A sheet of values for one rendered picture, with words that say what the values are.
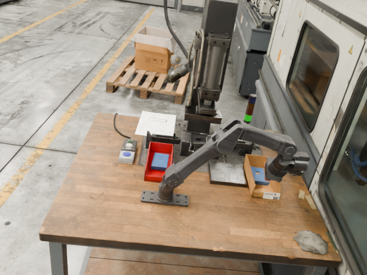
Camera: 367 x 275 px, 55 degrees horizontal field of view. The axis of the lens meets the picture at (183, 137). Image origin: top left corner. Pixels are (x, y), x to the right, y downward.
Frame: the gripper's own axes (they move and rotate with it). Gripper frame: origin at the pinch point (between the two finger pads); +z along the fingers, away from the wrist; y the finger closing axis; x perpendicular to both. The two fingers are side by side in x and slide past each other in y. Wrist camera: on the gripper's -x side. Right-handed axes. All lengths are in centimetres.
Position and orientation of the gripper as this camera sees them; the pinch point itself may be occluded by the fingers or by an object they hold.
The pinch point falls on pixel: (267, 176)
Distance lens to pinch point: 161.3
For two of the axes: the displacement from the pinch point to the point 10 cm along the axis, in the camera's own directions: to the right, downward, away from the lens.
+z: -1.3, 4.5, 8.8
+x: -9.9, -1.6, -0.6
